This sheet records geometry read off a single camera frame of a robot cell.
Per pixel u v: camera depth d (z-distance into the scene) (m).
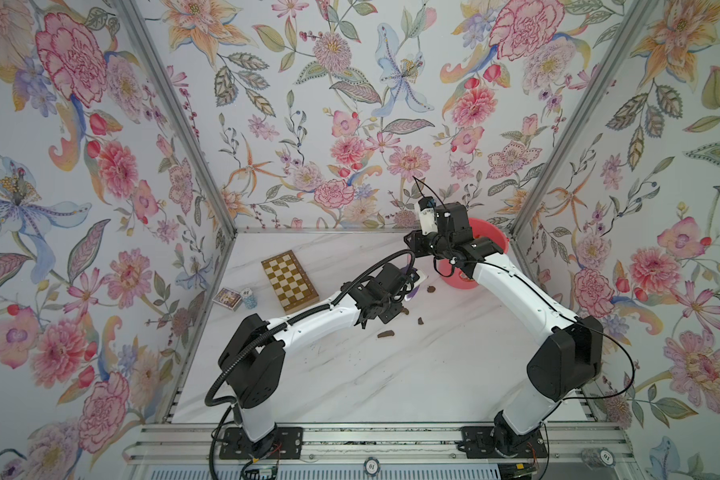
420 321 0.95
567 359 0.44
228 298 1.00
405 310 1.00
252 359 0.45
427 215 0.73
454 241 0.63
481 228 0.98
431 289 1.04
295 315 0.50
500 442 0.67
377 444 0.76
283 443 0.73
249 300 0.96
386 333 0.93
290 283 1.03
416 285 0.84
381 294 0.64
